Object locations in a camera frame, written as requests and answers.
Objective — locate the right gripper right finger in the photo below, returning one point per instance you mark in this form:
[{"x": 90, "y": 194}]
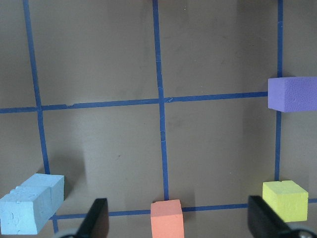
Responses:
[{"x": 263, "y": 222}]

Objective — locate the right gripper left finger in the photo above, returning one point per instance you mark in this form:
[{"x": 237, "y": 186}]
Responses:
[{"x": 96, "y": 222}]

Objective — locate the light blue block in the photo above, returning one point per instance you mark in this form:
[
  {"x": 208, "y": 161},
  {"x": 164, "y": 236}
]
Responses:
[
  {"x": 56, "y": 185},
  {"x": 25, "y": 210}
]

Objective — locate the yellow block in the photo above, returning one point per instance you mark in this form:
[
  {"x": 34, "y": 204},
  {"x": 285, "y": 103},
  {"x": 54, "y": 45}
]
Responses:
[{"x": 287, "y": 199}]

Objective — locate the orange block robot side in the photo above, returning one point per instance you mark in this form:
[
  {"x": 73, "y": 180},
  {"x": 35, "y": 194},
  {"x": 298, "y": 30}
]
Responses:
[{"x": 167, "y": 219}]

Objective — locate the purple block near tray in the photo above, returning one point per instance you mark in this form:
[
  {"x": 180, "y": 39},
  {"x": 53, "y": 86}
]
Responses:
[{"x": 292, "y": 94}]

